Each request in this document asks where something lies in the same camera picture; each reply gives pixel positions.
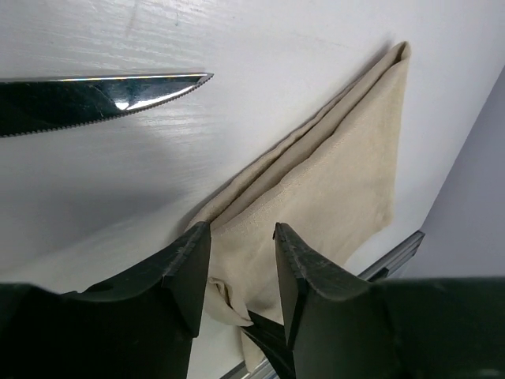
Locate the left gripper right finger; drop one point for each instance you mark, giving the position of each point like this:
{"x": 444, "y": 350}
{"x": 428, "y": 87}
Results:
{"x": 336, "y": 325}

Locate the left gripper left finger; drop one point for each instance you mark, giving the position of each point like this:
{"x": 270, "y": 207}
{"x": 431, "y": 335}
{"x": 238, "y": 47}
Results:
{"x": 138, "y": 324}

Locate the beige cloth napkin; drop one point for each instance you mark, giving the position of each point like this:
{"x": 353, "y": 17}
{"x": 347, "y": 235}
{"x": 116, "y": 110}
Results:
{"x": 332, "y": 180}

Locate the green handled knife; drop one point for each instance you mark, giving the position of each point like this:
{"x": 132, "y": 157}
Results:
{"x": 42, "y": 105}

